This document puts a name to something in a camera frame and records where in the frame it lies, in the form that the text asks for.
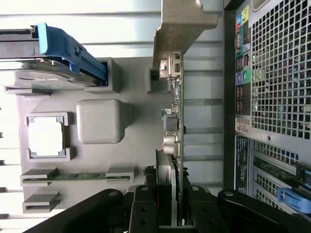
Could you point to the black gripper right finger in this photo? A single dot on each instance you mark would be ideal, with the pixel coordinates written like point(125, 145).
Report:
point(206, 213)

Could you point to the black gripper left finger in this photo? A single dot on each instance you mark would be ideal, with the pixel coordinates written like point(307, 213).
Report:
point(143, 213)

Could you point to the green RAM stick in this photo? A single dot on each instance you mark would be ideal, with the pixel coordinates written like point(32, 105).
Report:
point(80, 176)

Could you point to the green expansion card inside case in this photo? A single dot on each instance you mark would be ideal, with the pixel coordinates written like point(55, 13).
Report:
point(272, 170)

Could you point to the blue case latch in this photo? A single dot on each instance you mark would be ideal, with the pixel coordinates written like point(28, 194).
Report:
point(291, 197)

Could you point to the grey printed parts rack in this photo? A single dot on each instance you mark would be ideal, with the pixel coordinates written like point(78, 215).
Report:
point(141, 121)

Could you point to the silver CPU chip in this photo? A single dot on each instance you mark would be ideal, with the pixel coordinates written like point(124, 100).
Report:
point(46, 136)

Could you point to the grey perforated PC case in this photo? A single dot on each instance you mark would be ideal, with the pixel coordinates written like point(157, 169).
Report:
point(279, 72)

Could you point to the hard disk with blue carrier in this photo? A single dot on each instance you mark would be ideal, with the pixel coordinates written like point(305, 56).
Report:
point(56, 41)

